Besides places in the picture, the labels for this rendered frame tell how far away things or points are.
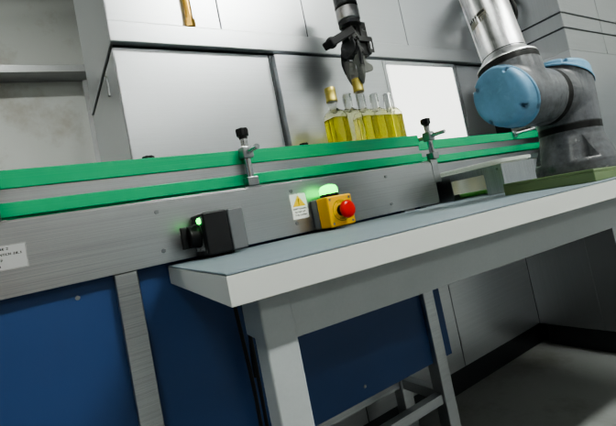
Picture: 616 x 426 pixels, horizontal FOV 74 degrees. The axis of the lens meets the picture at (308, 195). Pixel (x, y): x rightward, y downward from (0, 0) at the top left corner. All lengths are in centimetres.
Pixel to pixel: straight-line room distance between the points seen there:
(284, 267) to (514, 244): 43
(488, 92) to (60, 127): 374
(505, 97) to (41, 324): 91
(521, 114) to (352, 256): 49
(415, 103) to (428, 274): 118
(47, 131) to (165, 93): 301
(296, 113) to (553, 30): 117
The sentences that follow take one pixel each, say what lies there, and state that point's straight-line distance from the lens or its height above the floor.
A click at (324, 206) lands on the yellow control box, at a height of 80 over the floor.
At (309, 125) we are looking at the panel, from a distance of 136.
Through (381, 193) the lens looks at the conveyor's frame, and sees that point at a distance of 111.
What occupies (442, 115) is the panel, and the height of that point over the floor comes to 109.
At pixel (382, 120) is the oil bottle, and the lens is 135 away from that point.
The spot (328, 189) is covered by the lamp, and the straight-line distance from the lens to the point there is 94.
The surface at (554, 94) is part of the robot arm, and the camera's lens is 92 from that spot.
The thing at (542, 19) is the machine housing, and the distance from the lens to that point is 209.
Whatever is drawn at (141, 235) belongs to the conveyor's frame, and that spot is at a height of 82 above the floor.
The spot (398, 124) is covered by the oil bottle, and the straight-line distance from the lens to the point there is 139.
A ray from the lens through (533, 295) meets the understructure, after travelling 221.
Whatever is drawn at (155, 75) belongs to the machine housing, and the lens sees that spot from 125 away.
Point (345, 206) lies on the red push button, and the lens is 90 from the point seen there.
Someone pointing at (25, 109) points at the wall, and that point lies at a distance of 426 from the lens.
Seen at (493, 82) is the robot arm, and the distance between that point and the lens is 88.
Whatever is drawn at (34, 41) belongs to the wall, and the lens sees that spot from 448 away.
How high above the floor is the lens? 79
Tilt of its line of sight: 3 degrees up
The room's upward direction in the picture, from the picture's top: 11 degrees counter-clockwise
